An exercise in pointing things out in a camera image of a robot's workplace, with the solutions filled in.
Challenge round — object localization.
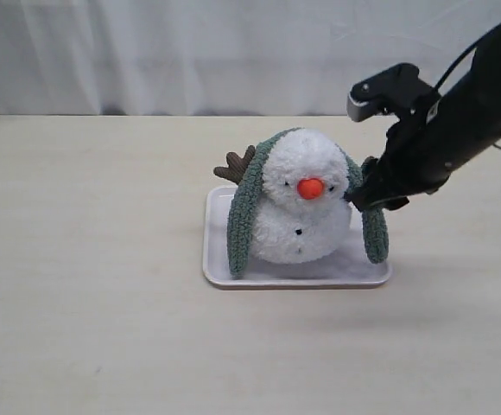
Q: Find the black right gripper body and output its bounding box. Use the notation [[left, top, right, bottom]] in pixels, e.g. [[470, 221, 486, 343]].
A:
[[362, 99, 471, 203]]

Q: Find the green fuzzy scarf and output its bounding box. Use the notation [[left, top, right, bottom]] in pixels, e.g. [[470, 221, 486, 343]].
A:
[[226, 126, 391, 278]]

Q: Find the white plush snowman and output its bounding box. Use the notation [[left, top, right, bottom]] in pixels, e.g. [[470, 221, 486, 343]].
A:
[[212, 129, 352, 265]]

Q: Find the white rectangular tray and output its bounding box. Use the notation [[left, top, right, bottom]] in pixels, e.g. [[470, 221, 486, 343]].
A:
[[202, 186, 394, 291]]

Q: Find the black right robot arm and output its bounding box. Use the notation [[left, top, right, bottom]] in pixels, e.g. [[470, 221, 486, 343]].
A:
[[346, 23, 501, 211]]

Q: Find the white backdrop curtain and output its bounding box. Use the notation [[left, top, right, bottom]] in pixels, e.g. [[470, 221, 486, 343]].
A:
[[0, 0, 501, 116]]

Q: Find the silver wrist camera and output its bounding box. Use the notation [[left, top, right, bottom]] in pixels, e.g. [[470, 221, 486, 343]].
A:
[[346, 62, 433, 122]]

